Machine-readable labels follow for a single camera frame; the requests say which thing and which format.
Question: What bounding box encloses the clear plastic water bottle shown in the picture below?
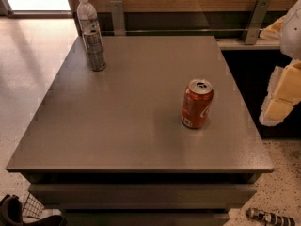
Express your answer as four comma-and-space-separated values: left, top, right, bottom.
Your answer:
77, 0, 101, 37

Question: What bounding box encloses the horizontal metal rail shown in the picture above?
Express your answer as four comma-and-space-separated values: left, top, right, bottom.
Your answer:
101, 29, 261, 38

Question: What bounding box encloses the red coke can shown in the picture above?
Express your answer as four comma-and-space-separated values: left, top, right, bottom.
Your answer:
182, 79, 214, 129

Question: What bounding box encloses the grey drawer cabinet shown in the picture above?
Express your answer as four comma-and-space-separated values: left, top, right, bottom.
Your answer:
7, 37, 273, 226

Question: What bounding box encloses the black striped cylinder on floor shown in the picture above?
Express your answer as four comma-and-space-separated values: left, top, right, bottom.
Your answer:
246, 208, 297, 226

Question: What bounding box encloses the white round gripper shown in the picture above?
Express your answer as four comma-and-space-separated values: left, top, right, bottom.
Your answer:
259, 0, 301, 126

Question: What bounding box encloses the wire mesh basket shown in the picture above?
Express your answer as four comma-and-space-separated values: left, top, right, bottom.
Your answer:
22, 192, 44, 219

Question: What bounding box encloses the metal wall bracket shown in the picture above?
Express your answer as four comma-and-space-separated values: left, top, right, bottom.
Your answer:
110, 0, 126, 36
242, 0, 272, 45

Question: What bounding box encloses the right metal wall bracket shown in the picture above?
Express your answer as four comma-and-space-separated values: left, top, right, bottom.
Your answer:
242, 0, 272, 45

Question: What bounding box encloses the silver redbull can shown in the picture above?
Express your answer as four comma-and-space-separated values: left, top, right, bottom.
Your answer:
83, 31, 106, 72

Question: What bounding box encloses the left metal wall bracket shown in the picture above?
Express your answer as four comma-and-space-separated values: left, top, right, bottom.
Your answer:
110, 0, 126, 36

